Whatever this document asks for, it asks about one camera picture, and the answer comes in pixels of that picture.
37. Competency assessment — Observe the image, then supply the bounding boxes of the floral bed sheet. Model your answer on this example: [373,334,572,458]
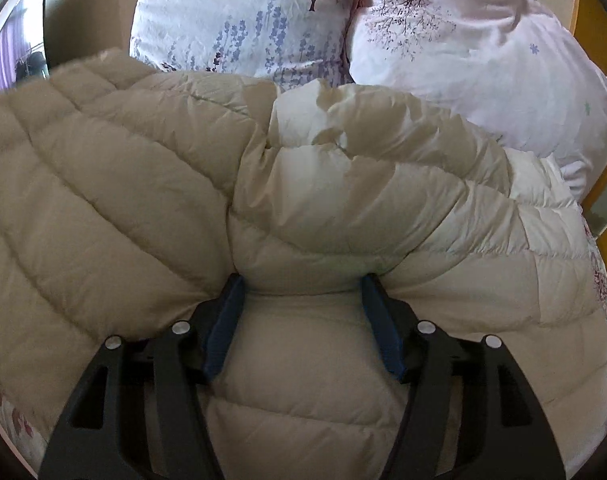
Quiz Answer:
[0,219,607,479]

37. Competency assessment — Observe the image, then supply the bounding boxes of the floral pink pillow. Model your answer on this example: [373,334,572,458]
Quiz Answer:
[346,0,604,198]
[128,0,355,89]

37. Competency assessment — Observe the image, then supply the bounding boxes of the beige quilted down jacket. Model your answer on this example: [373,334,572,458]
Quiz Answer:
[0,51,607,479]

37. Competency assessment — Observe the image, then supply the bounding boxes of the black framed mirror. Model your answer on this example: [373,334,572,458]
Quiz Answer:
[0,0,48,92]

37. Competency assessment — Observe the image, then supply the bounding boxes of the left floral pink pillow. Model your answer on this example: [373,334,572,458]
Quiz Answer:
[128,0,355,89]

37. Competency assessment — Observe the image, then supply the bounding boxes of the right floral pink pillow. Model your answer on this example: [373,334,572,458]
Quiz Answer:
[346,0,604,198]

